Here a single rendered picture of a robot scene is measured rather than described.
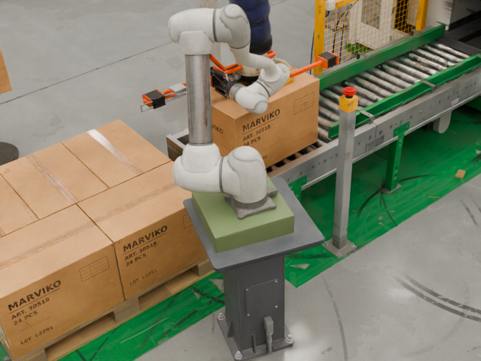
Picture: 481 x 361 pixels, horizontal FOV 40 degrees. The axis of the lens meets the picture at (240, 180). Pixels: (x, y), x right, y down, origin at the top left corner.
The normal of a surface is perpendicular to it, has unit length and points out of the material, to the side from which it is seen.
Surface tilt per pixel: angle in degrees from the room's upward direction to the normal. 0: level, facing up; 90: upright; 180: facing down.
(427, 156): 0
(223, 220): 2
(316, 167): 90
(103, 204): 0
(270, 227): 90
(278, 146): 90
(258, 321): 90
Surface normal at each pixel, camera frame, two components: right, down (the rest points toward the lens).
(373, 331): -0.04, -0.80
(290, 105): 0.64, 0.43
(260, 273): 0.33, 0.55
